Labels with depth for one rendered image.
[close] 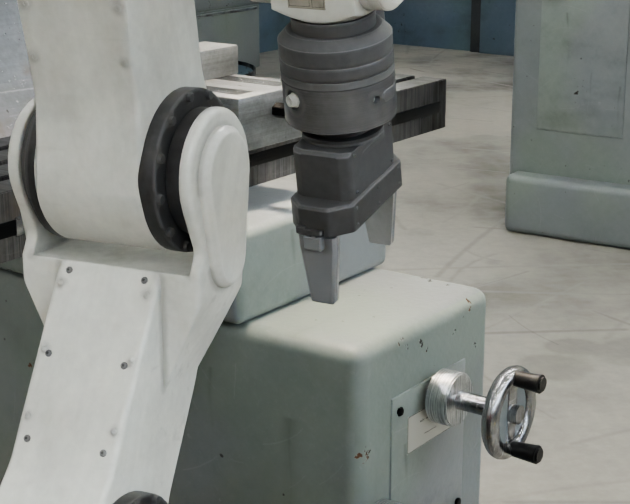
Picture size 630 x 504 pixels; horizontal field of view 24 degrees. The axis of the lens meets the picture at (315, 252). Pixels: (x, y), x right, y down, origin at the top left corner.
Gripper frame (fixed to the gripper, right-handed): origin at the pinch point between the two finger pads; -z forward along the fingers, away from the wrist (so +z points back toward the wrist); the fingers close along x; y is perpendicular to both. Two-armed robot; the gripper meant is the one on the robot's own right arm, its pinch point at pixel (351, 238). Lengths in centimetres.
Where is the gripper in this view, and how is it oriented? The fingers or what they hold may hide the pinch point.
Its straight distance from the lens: 118.9
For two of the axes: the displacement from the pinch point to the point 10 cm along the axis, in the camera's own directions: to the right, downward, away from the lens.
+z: -0.9, -8.9, -4.6
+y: -8.9, -1.4, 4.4
